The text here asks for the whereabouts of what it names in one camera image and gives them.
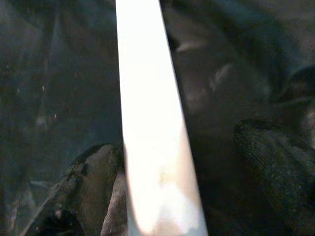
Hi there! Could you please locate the white tapered table leg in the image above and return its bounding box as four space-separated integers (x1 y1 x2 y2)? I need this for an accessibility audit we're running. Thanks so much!
115 0 209 236

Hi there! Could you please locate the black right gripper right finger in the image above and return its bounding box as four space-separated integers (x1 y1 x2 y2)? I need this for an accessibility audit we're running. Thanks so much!
233 119 315 236

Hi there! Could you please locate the black plastic cover sheet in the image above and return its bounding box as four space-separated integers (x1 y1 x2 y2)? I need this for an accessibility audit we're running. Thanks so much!
0 0 315 236

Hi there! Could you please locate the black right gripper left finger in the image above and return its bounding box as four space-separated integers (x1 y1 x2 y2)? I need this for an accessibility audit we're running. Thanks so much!
19 142 129 236

